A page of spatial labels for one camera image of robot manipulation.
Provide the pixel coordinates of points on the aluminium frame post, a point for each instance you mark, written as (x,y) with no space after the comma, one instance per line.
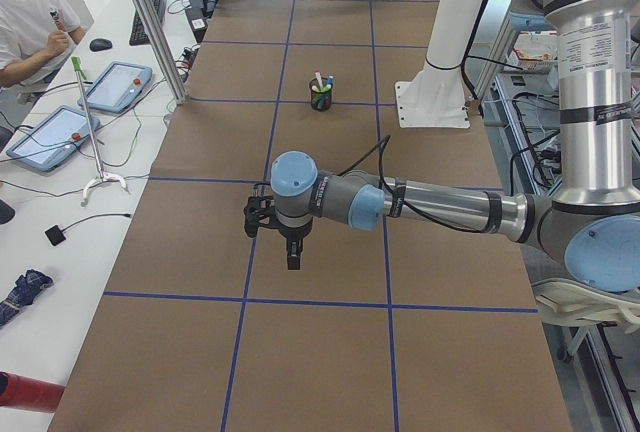
(161,49)

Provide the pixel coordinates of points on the white pedestal column base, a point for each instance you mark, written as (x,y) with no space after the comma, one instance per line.
(435,97)

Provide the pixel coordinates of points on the red capped white marker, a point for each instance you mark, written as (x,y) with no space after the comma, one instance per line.
(319,81)

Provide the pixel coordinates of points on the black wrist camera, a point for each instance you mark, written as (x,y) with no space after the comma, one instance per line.
(259,212)

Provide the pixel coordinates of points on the grey office chair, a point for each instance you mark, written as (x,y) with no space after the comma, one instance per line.
(567,303)

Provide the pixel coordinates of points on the small black square puck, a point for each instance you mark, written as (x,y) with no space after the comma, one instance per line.
(55,235)

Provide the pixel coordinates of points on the folded blue umbrella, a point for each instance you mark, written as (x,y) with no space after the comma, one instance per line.
(27,287)

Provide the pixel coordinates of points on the near blue teach pendant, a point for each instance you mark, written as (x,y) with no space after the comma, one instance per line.
(51,142)

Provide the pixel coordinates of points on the metal rod white stand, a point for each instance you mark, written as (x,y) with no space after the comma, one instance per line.
(103,176)

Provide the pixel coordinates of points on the black mesh pen cup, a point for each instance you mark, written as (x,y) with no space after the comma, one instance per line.
(319,101)

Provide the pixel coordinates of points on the seated person white shirt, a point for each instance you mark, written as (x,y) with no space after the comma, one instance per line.
(37,37)

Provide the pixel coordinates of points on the far blue teach pendant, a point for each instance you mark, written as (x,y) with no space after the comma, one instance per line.
(118,86)

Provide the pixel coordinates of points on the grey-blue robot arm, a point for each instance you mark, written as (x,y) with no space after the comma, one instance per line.
(590,225)

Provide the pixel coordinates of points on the blue teach pendant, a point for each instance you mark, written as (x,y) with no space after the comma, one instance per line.
(51,142)
(118,86)

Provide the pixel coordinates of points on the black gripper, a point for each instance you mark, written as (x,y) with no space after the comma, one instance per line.
(294,234)

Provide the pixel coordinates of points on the black computer mouse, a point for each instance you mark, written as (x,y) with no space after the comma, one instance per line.
(100,44)

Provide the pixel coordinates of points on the red cylinder bottle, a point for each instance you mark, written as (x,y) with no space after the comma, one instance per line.
(25,393)

